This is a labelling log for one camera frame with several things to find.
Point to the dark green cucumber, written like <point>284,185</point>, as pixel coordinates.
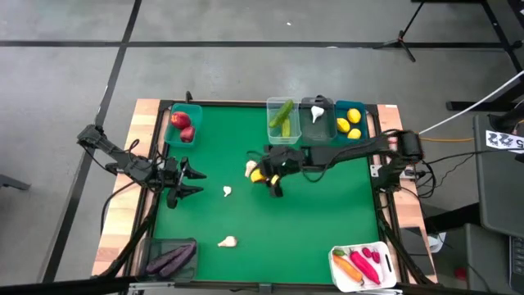
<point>282,112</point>

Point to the dark red apple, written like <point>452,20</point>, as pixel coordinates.
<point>187,134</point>

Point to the black tripod stand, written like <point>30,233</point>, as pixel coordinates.
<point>403,41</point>

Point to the teal plastic basket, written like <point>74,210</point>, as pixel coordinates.
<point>174,137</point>

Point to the red apple with yellow patch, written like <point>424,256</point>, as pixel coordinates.
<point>180,120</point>

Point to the small beige garlic bulb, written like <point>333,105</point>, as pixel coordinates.
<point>227,191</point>

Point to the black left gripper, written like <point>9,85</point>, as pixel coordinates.
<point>170,176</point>

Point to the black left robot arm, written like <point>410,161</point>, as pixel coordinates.
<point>135,168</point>

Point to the black desk leg frame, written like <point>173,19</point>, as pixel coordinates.
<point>454,105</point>

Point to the white label sticker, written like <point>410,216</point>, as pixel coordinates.
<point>391,106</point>

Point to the white plastic basket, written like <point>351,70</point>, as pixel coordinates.
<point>391,246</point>

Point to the yellow lemon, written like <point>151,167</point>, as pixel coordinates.
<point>343,125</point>
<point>354,133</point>
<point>258,176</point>
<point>354,115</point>

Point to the small red radish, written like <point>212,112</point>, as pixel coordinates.
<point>376,257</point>
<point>367,252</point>

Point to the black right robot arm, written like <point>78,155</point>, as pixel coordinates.
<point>348,151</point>

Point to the smoky grey plastic basket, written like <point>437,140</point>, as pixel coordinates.
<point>315,133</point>
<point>143,246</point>

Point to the purple eggplant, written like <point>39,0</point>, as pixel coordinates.
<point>161,261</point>
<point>180,264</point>

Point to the white paper marker tag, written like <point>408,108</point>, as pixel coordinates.
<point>503,141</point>

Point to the pink chili pepper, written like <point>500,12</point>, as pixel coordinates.
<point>364,266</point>

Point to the clear plastic basket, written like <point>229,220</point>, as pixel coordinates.
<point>272,137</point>

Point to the light green cucumber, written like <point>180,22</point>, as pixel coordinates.
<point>286,129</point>

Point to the black clamp bracket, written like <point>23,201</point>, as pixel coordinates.
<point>189,97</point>

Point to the blue plastic basket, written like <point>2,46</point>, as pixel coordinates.
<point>340,107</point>

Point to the grey side desk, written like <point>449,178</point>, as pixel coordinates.
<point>499,184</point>

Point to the green table mat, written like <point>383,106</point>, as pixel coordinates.
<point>286,229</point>

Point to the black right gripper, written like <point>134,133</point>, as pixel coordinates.
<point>282,160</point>

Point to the bright white garlic bulb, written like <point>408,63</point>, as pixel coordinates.
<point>316,111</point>

